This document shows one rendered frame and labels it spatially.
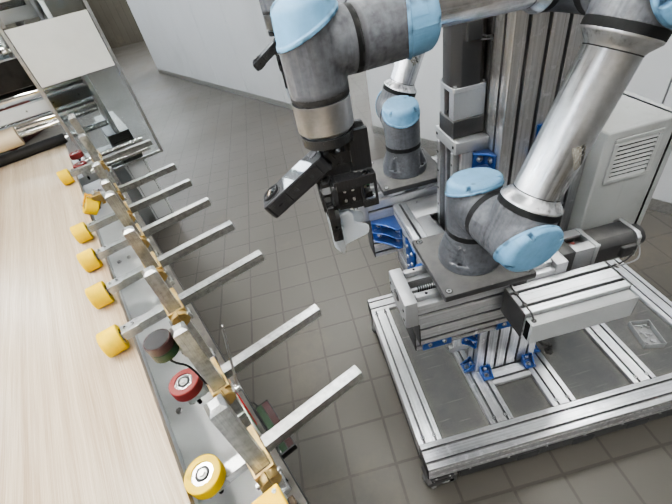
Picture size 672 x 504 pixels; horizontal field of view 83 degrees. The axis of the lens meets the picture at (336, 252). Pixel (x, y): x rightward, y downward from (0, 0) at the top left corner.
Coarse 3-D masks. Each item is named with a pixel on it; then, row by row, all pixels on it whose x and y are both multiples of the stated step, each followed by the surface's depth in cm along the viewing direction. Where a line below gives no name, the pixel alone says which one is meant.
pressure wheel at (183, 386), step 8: (176, 376) 100; (184, 376) 100; (192, 376) 99; (176, 384) 98; (184, 384) 98; (192, 384) 97; (200, 384) 99; (176, 392) 96; (184, 392) 96; (192, 392) 97; (184, 400) 97; (200, 400) 104
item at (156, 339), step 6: (156, 330) 85; (162, 330) 85; (150, 336) 84; (156, 336) 84; (162, 336) 83; (168, 336) 83; (144, 342) 83; (150, 342) 83; (156, 342) 82; (162, 342) 82; (150, 348) 81; (156, 348) 81; (180, 348) 86; (186, 366) 91
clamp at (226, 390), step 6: (216, 360) 108; (216, 366) 104; (222, 372) 103; (228, 384) 99; (210, 390) 99; (216, 390) 99; (222, 390) 98; (228, 390) 99; (228, 396) 98; (234, 396) 100; (228, 402) 100
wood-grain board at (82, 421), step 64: (0, 192) 222; (64, 192) 205; (0, 256) 165; (64, 256) 156; (0, 320) 132; (64, 320) 126; (128, 320) 123; (0, 384) 110; (64, 384) 105; (128, 384) 101; (0, 448) 94; (64, 448) 91; (128, 448) 88
